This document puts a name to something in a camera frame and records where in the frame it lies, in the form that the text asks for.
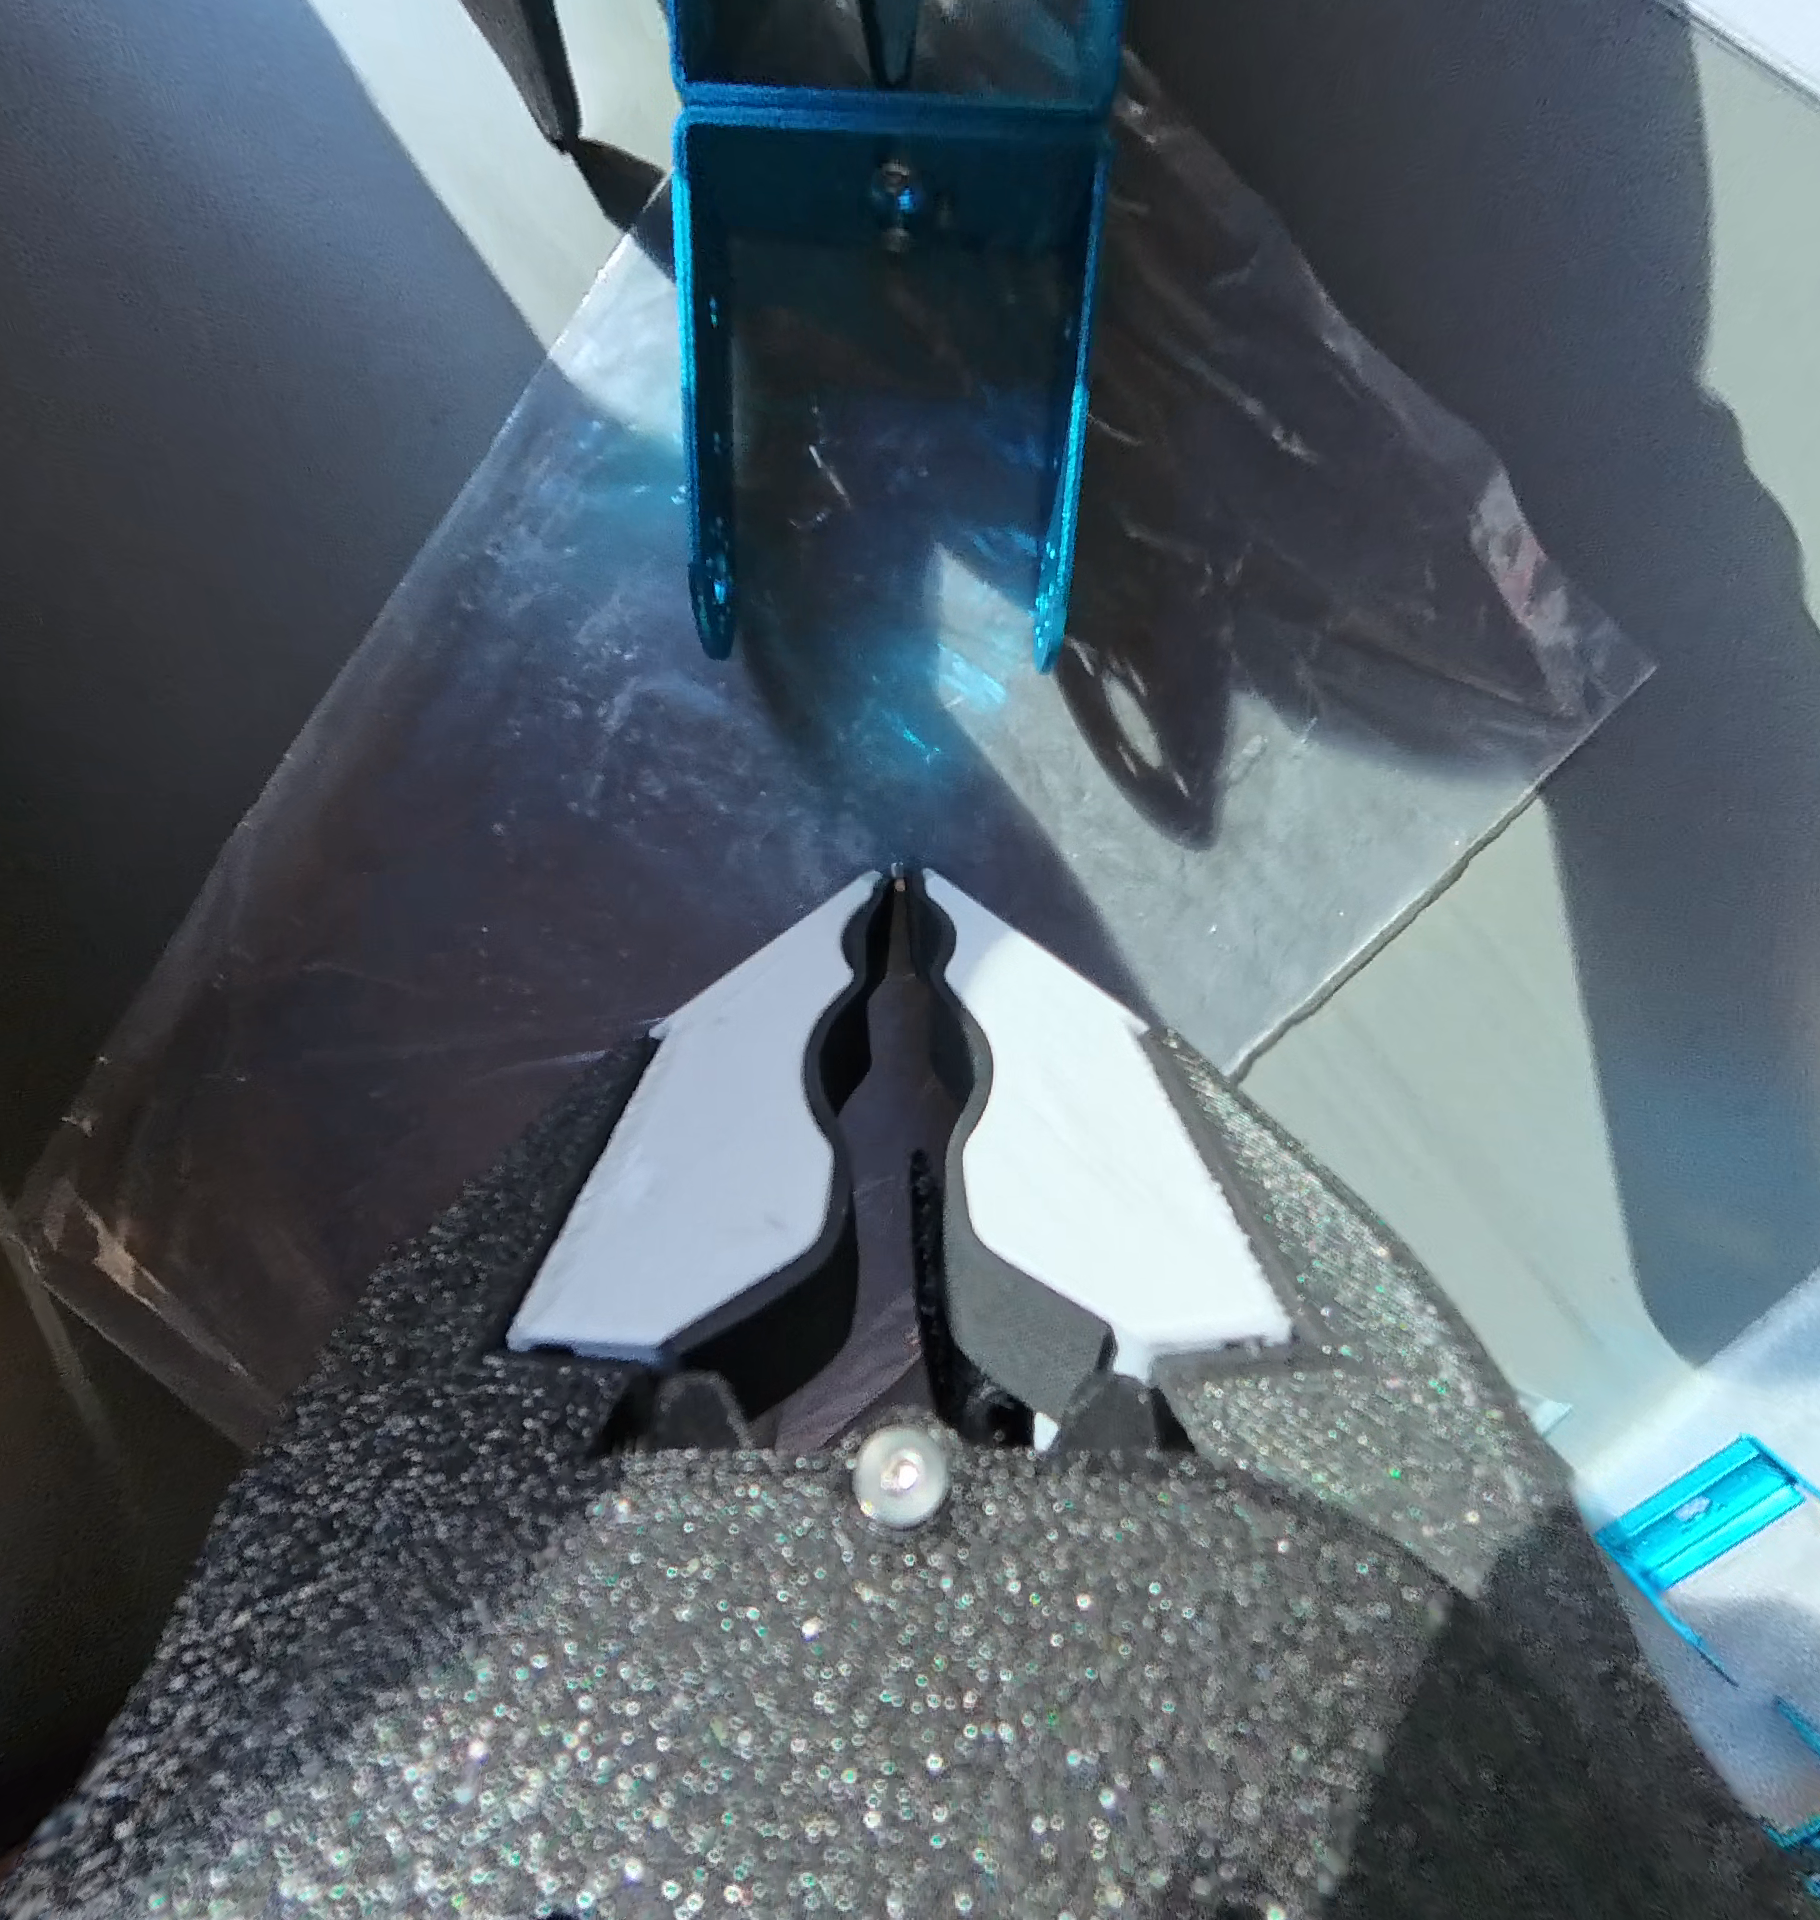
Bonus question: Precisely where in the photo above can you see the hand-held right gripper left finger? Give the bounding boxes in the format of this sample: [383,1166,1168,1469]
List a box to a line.
[508,873,902,1358]

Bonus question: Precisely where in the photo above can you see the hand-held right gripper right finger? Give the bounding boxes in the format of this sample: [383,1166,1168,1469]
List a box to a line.
[910,873,1302,1384]

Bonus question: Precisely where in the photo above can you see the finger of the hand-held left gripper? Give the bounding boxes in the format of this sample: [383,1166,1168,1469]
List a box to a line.
[453,0,582,153]
[844,0,934,93]

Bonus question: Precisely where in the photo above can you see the large clear plastic bag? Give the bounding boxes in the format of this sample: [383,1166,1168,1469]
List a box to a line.
[12,0,1657,1458]

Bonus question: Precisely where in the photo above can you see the white foam tray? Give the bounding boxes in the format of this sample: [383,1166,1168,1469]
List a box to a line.
[1513,1217,1820,1920]

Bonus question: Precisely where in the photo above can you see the blue metal bracket assembly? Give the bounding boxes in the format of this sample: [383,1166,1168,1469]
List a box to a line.
[663,0,1122,669]

